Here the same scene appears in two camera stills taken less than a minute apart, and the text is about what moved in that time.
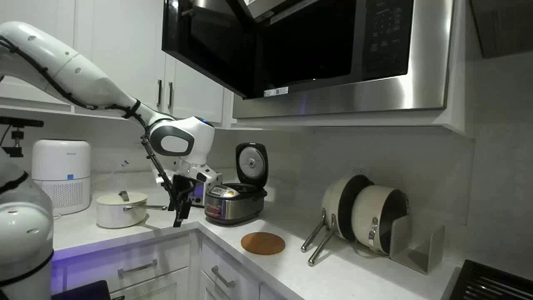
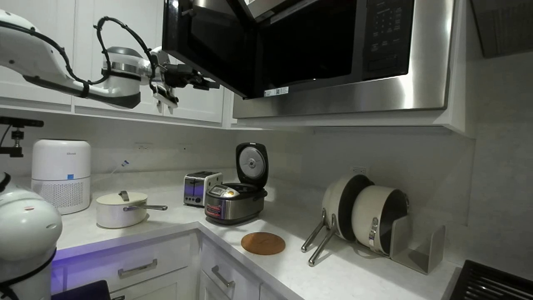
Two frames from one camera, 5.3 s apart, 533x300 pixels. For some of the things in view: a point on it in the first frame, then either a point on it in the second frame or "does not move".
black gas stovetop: x=483 y=282 does not move
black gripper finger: x=180 y=215 -> x=208 y=85
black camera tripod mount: x=18 y=124 does not move
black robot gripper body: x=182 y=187 -> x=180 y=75
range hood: x=503 y=27 does not move
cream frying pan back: x=336 y=209 does not move
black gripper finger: x=187 y=209 -> x=195 y=69
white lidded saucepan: x=122 y=210 does not move
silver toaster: x=202 y=175 does not move
